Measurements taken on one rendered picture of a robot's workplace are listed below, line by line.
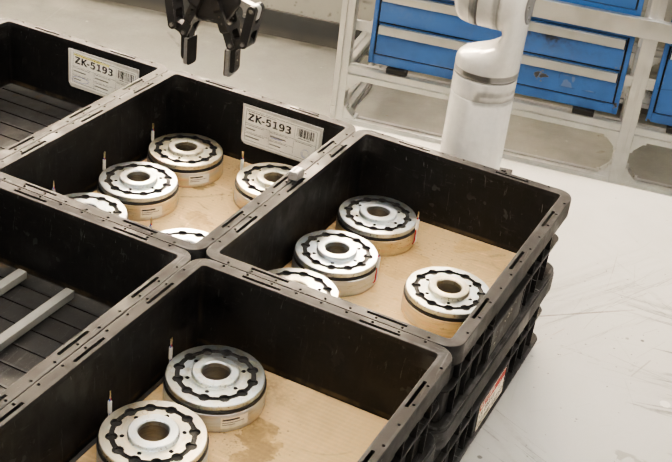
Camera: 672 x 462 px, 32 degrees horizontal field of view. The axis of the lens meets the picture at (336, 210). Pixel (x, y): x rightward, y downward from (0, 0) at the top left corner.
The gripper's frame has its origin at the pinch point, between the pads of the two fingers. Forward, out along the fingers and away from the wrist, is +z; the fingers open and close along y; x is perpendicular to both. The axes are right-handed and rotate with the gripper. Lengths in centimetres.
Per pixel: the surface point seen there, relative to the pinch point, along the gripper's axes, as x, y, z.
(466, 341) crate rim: 30, -48, 7
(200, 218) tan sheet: 10.2, -5.7, 17.4
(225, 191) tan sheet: 2.1, -4.7, 17.4
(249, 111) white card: -7.1, -2.6, 9.5
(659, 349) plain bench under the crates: -16, -63, 31
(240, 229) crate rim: 24.1, -18.9, 7.6
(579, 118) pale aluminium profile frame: -178, -16, 71
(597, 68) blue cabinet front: -181, -18, 57
